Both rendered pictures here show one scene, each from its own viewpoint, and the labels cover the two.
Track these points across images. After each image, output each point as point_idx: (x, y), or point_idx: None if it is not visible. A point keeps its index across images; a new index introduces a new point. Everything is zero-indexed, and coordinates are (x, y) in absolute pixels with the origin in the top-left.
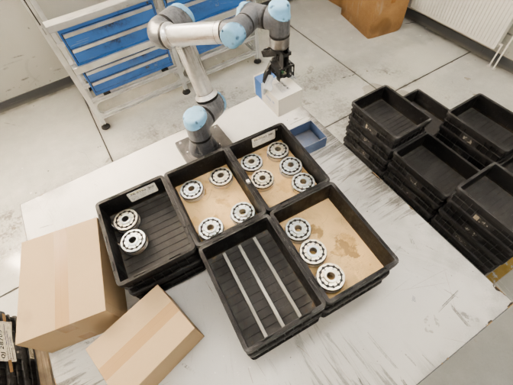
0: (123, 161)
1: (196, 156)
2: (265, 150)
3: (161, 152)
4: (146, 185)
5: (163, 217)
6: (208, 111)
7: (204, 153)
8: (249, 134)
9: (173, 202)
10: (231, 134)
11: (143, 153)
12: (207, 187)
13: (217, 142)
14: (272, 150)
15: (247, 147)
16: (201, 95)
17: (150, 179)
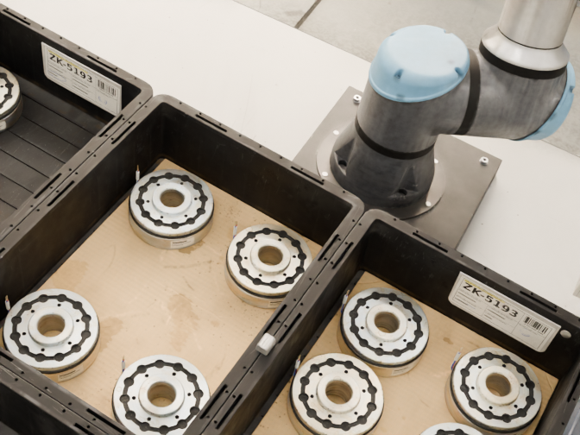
0: (214, 5)
1: (332, 163)
2: (473, 349)
3: (303, 75)
4: (98, 71)
5: (42, 182)
6: (472, 85)
7: (352, 176)
8: (539, 278)
9: (66, 168)
10: (500, 225)
11: (272, 36)
12: (213, 244)
13: (429, 197)
14: (479, 372)
15: (431, 281)
16: (504, 32)
17: (123, 70)
